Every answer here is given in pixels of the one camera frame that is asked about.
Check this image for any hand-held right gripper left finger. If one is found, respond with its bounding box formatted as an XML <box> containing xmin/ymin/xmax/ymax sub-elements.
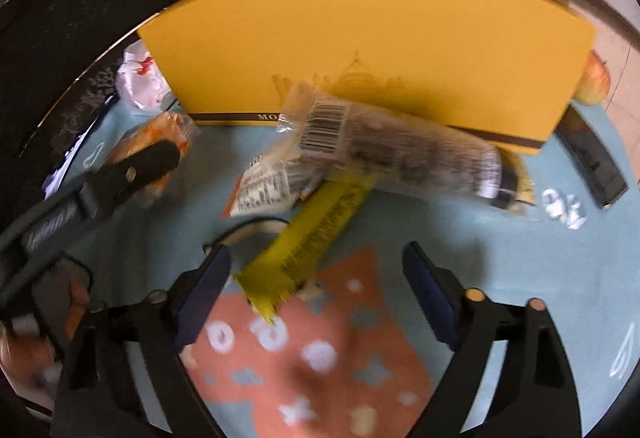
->
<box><xmin>50</xmin><ymin>243</ymin><xmax>234</xmax><ymax>438</ymax></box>

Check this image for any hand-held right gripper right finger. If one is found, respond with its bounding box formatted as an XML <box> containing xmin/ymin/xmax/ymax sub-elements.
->
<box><xmin>402</xmin><ymin>241</ymin><xmax>584</xmax><ymax>438</ymax></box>

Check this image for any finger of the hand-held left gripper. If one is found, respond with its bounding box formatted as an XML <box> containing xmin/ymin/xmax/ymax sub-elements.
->
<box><xmin>82</xmin><ymin>142</ymin><xmax>181</xmax><ymax>221</ymax></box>

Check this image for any orange white snack packet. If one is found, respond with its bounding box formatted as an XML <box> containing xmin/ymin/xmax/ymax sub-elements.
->
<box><xmin>109</xmin><ymin>112</ymin><xmax>197</xmax><ymax>209</ymax></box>

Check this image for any yellow snack bar packet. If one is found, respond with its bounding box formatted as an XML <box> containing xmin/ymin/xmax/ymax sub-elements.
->
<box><xmin>234</xmin><ymin>172</ymin><xmax>382</xmax><ymax>325</ymax></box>

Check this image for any brown stick clear packet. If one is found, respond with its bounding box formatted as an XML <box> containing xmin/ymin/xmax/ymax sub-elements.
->
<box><xmin>277</xmin><ymin>80</ymin><xmax>537</xmax><ymax>215</ymax></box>

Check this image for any yellow cardboard box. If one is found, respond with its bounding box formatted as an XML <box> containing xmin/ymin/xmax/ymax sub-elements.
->
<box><xmin>137</xmin><ymin>0</ymin><xmax>599</xmax><ymax>157</ymax></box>

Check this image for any white red candy packet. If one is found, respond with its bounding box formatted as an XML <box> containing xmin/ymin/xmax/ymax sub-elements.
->
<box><xmin>116</xmin><ymin>42</ymin><xmax>174</xmax><ymax>111</ymax></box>

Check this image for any white packet black print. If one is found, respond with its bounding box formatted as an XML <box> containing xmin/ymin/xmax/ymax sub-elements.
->
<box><xmin>225</xmin><ymin>152</ymin><xmax>322</xmax><ymax>219</ymax></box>

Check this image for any crumpled silver foil wrapper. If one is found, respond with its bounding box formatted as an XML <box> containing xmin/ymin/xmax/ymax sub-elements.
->
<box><xmin>541</xmin><ymin>187</ymin><xmax>587</xmax><ymax>231</ymax></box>

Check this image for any black phone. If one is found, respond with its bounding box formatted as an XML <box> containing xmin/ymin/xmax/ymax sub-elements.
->
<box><xmin>554</xmin><ymin>112</ymin><xmax>629</xmax><ymax>209</ymax></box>

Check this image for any apple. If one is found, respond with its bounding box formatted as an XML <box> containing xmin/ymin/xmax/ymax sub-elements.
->
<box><xmin>575</xmin><ymin>49</ymin><xmax>612</xmax><ymax>106</ymax></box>

